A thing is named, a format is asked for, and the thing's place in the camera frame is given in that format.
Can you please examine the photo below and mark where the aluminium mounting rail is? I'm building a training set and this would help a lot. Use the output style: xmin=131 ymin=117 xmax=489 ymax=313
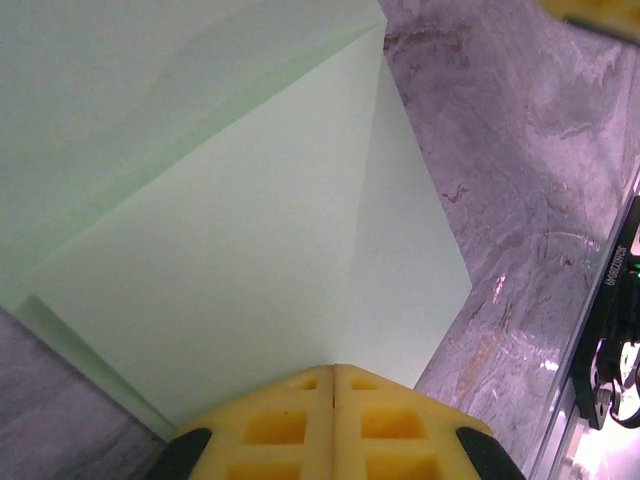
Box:
xmin=527 ymin=174 xmax=640 ymax=480

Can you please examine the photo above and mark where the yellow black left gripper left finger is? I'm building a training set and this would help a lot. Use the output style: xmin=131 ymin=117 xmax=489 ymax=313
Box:
xmin=154 ymin=363 xmax=336 ymax=480

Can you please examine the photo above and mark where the light green paper sheet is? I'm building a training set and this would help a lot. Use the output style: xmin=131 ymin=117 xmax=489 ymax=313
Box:
xmin=0 ymin=0 xmax=475 ymax=444

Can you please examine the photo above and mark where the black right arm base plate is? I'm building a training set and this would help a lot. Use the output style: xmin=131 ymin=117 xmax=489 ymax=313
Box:
xmin=569 ymin=337 xmax=640 ymax=432

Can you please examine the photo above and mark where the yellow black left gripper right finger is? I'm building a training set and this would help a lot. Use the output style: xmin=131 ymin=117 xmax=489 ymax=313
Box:
xmin=333 ymin=363 xmax=526 ymax=480

